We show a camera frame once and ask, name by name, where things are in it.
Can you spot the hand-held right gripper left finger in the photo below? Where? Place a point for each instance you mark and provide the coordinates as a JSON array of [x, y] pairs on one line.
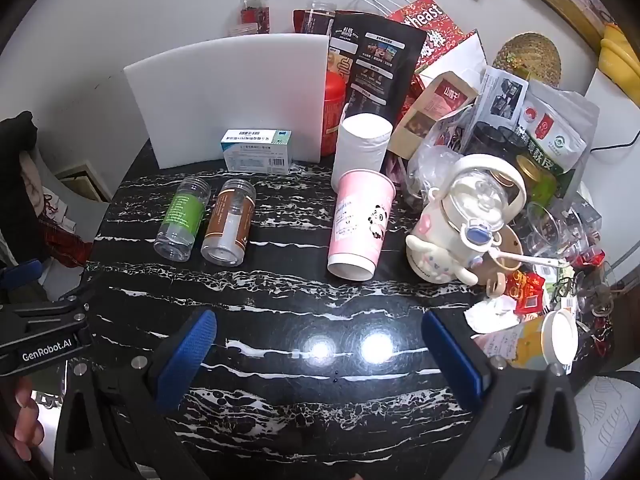
[[187, 360]]

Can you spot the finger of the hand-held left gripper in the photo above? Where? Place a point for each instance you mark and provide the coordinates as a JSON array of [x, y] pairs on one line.
[[20, 274]]

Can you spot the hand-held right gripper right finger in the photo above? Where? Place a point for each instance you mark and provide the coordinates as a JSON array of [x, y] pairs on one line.
[[452, 365]]

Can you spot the pink panda paper cup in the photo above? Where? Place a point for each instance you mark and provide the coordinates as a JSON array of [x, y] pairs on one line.
[[357, 225]]

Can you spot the yellow cup white lid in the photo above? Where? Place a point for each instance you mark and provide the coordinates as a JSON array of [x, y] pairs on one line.
[[542, 340]]

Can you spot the clear glass cup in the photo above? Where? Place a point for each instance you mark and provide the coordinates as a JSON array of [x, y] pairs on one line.
[[545, 232]]

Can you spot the white paper cup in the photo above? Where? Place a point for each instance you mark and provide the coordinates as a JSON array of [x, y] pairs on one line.
[[361, 147]]

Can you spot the person's left hand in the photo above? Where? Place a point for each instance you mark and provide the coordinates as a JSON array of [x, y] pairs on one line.
[[27, 415]]

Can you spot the red plaid cloth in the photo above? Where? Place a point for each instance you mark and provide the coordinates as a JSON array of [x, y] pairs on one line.
[[65, 240]]

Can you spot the crumpled white paper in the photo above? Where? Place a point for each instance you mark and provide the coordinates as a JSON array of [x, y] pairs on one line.
[[492, 315]]

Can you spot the red snack packet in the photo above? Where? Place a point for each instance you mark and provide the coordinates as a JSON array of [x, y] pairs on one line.
[[525, 292]]

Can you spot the dark cloth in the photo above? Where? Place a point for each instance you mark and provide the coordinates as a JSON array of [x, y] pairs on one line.
[[15, 160]]

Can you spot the white spoon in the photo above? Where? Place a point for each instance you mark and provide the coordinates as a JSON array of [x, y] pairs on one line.
[[530, 260]]

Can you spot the white cartoon bottle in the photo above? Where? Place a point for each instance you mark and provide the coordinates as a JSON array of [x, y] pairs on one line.
[[450, 230]]

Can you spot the clear jar green label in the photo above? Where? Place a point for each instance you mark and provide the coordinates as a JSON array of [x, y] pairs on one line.
[[182, 217]]

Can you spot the clear jar brown label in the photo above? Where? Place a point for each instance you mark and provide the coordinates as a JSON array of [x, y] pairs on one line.
[[227, 222]]

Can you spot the white patterned cushion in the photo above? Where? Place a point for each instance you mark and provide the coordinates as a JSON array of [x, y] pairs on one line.
[[605, 425]]

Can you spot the green jar gold lid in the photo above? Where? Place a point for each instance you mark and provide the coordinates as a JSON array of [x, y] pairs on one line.
[[537, 180]]

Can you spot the clear plastic bag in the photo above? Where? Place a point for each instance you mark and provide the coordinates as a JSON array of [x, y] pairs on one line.
[[432, 160]]

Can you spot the white teal medicine box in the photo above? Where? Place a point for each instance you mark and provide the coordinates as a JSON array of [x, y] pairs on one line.
[[256, 152]]

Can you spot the black container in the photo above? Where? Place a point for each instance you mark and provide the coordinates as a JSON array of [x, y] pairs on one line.
[[500, 140]]

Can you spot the silver pouch green label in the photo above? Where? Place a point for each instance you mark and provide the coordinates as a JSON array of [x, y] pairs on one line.
[[555, 135]]

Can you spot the brown kraft snack bag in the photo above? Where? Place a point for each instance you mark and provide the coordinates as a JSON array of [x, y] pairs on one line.
[[430, 110]]

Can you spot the white foam board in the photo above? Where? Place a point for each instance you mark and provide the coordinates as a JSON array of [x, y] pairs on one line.
[[225, 90]]

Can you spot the black and white printed bag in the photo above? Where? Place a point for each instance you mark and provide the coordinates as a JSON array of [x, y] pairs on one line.
[[502, 95]]

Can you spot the red canister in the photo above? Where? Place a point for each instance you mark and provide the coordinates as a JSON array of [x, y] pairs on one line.
[[334, 110]]

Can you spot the black printed pouch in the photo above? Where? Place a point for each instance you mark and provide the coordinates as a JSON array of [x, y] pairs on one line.
[[375, 60]]

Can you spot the woven straw hat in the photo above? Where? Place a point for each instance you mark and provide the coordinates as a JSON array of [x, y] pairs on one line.
[[530, 57]]

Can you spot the red paper gift bag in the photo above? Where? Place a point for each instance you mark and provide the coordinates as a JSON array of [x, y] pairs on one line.
[[435, 35]]

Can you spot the small clear plastic box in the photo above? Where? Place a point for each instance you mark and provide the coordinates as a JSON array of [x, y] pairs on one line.
[[255, 12]]

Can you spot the yellow plastic object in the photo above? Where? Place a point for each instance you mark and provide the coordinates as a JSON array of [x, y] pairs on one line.
[[620, 55]]

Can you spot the clear jar red contents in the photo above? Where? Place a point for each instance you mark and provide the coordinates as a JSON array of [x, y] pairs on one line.
[[312, 17]]

